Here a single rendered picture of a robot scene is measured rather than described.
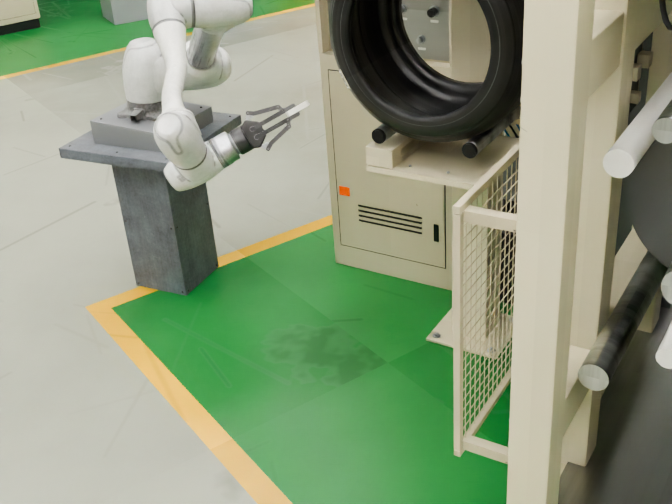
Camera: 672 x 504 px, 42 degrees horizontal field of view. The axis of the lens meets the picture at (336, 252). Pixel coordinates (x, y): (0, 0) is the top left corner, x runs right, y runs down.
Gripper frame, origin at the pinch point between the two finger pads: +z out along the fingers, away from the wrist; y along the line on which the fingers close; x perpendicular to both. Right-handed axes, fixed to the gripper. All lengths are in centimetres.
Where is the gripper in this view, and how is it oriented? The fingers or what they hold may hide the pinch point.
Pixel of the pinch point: (297, 108)
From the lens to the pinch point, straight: 250.9
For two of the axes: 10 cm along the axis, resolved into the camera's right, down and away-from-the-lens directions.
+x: 0.9, 1.6, -9.8
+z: 8.7, -4.9, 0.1
